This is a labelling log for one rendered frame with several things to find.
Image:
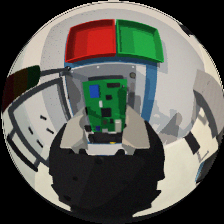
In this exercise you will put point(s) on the green bin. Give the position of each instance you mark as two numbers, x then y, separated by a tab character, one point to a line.
138	38

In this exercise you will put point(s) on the green circuit board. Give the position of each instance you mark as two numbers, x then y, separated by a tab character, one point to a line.
105	101

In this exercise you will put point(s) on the red bin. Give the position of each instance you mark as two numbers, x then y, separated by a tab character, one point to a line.
91	37

